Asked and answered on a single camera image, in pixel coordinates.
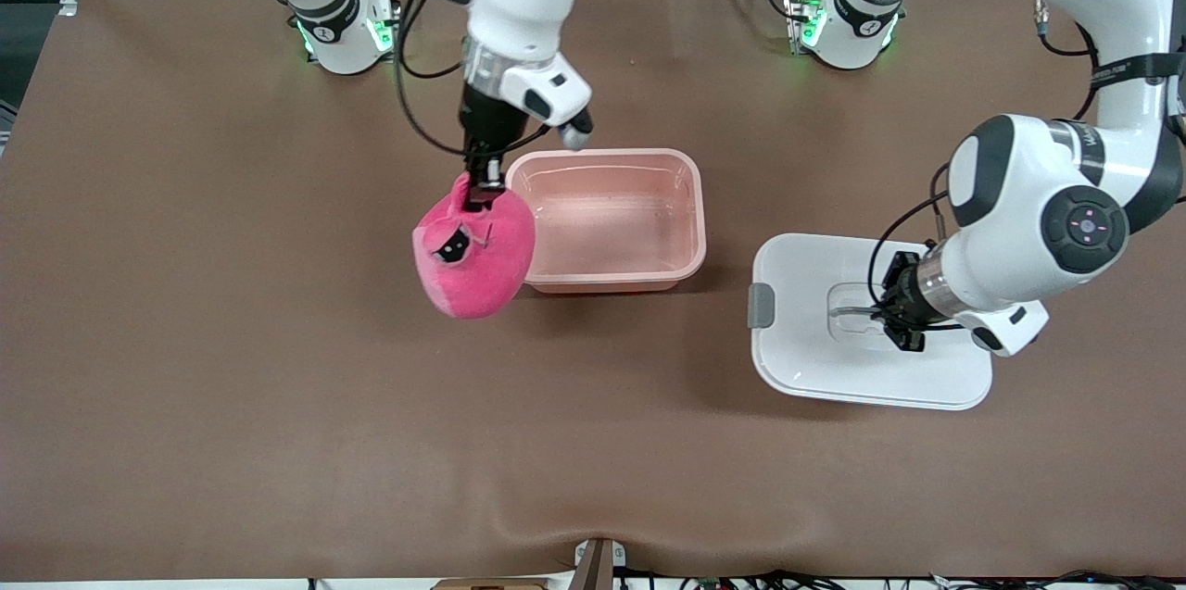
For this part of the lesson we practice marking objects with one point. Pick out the wooden clamp block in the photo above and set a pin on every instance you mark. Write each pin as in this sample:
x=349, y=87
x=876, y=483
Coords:
x=595, y=567

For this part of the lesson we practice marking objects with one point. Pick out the pink plush toy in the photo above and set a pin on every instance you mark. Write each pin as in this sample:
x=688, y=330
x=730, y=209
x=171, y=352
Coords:
x=482, y=266

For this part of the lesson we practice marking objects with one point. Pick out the brown wooden board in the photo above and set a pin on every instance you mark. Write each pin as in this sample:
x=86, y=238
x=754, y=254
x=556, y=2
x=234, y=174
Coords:
x=491, y=584

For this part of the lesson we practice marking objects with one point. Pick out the pink plastic storage box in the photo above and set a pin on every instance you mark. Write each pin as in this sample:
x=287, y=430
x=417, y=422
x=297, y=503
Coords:
x=602, y=219

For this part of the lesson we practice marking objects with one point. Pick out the brown table mat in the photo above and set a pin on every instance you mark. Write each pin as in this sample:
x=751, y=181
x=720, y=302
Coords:
x=278, y=442

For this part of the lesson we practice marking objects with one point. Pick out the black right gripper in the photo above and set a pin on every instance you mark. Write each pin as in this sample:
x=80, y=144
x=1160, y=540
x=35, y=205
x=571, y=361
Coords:
x=488, y=124

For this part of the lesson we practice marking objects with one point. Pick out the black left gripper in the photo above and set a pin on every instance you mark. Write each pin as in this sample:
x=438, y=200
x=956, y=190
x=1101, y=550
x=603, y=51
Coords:
x=901, y=297

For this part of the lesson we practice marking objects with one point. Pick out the gray lid latch clip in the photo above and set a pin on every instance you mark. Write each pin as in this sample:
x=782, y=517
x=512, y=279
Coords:
x=762, y=306

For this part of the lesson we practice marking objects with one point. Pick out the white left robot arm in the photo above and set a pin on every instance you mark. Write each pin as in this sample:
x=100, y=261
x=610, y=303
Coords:
x=1019, y=201

